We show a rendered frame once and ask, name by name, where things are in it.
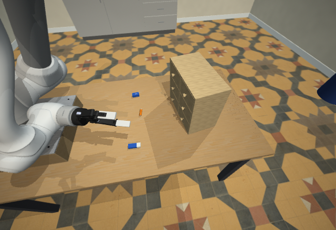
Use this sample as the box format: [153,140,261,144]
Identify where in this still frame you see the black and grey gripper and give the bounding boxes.
[71,108,131,127]

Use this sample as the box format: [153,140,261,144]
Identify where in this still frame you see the brown wooden drawer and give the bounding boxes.
[171,61,181,89]
[170,76,180,101]
[179,94,192,123]
[170,88,179,111]
[180,79,195,111]
[178,105,190,132]

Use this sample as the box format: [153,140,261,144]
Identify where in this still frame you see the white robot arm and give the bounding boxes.
[0,0,80,173]

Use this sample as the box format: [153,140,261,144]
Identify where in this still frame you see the blue nine-volt battery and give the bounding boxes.
[132,92,139,98]

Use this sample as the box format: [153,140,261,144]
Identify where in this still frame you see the blue and white eraser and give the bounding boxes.
[128,142,141,149]

